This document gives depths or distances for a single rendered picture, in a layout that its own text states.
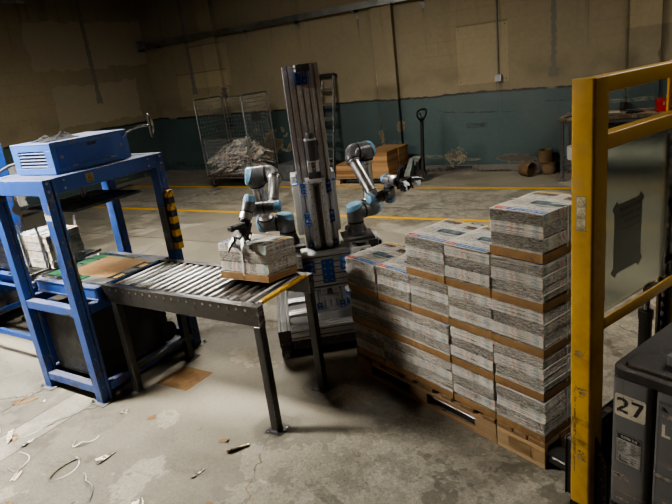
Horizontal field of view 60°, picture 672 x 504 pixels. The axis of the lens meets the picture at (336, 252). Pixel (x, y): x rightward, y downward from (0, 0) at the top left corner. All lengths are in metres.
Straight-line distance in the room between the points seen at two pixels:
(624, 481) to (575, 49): 7.70
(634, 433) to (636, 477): 0.19
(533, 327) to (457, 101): 7.66
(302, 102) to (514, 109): 6.16
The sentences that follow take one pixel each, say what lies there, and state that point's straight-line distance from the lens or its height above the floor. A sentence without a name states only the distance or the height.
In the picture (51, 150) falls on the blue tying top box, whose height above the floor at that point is 1.70.
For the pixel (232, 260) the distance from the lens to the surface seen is 3.57.
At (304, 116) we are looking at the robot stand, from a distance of 4.19.
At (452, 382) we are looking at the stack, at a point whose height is 0.25.
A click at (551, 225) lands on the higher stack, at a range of 2.68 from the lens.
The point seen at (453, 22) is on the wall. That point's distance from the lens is 10.18.
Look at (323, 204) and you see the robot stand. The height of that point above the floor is 1.06.
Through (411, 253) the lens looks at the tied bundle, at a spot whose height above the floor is 0.96.
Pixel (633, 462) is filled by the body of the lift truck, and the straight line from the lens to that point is 2.66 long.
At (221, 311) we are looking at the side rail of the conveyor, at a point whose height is 0.74.
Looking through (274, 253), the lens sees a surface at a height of 0.99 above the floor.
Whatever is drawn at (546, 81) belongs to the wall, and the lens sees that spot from 9.78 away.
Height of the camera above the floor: 1.99
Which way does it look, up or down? 18 degrees down
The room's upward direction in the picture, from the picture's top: 7 degrees counter-clockwise
